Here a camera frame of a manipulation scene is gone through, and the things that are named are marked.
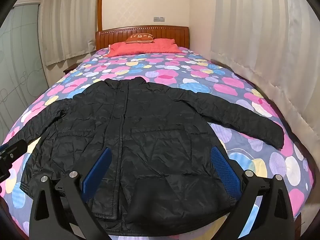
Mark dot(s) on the beige curtain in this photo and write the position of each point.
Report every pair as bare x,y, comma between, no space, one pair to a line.
70,17
262,42

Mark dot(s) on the black puffer jacket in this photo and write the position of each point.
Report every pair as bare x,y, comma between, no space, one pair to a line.
150,130

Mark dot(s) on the red pillow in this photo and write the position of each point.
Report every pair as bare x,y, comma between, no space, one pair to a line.
140,48

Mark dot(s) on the wall switch panel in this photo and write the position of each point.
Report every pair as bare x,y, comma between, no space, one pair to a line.
159,18

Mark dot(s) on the orange printed cushion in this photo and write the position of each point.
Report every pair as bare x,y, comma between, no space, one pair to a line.
140,38

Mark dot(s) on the wooden nightstand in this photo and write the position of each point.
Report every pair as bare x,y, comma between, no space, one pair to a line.
70,68

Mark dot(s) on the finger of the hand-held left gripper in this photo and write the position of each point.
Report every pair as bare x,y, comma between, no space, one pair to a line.
4,166
15,148

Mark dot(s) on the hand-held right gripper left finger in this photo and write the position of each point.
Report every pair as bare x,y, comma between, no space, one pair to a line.
100,165

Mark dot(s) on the wooden post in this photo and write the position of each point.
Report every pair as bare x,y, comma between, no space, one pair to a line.
100,5

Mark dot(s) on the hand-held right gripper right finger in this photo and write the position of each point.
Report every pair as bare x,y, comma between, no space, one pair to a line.
222,167

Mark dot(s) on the polka dot bedspread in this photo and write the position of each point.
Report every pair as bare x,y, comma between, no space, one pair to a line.
200,80

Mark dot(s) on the wooden bed headboard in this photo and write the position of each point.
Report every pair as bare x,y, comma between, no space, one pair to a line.
165,32

